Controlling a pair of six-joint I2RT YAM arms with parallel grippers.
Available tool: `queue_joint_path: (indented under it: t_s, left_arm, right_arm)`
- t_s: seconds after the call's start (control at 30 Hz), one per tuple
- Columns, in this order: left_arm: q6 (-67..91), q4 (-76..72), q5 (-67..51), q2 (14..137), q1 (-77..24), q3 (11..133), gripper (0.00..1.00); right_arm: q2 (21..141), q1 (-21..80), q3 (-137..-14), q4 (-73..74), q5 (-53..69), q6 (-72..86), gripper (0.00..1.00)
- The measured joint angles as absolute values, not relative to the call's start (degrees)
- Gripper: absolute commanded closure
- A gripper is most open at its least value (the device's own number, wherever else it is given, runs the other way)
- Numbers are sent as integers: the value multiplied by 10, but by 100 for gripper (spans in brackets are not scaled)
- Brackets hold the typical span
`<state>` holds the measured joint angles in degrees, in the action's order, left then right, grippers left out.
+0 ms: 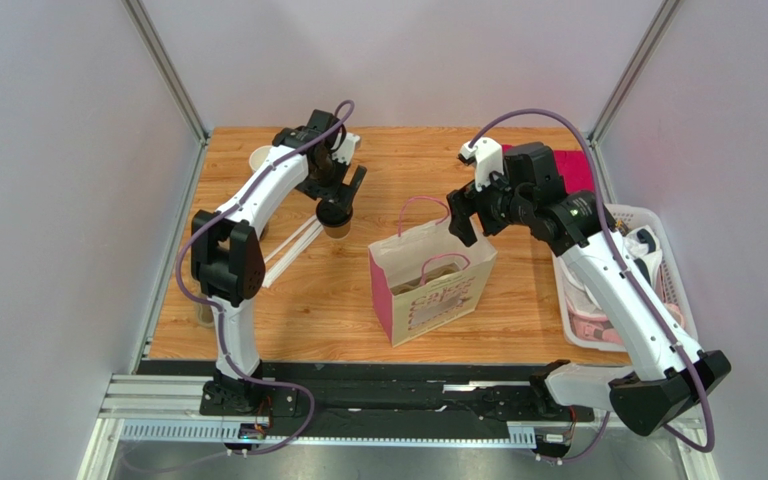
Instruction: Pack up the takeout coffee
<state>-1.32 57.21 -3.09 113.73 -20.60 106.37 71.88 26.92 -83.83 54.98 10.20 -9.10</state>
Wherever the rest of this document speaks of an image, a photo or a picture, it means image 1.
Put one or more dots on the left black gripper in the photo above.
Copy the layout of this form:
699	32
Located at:
339	191

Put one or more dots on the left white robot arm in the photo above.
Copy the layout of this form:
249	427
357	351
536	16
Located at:
226	258

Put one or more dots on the wrapped straw far left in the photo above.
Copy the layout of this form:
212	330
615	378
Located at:
300	230

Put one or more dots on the white and pink clothes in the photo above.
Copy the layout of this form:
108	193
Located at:
586	320

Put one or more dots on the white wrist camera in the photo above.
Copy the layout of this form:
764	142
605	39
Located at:
346	145
486	157

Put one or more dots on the cardboard cup carrier tray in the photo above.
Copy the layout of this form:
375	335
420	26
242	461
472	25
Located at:
204	315

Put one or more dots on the single paper coffee cup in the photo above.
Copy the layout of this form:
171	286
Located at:
337	232

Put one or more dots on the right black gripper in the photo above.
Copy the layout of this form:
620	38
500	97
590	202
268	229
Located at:
480	206

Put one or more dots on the white plastic laundry basket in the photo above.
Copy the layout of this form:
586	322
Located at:
636	217

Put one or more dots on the folded red t-shirt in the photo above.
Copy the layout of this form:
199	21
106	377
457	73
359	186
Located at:
574	170

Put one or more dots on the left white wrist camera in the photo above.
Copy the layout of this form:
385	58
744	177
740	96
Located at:
346	145

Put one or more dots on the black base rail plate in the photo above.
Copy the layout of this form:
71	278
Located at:
390	400

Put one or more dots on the beige Cakes paper bag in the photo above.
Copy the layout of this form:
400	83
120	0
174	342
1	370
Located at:
413	251

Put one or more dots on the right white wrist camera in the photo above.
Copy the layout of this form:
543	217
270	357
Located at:
486	157

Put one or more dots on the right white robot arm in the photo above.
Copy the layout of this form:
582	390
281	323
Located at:
670	372

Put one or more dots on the black plastic cup lid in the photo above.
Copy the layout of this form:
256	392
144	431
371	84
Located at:
333	215

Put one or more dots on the wrapped straw middle left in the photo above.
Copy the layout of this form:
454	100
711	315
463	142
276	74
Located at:
294	247

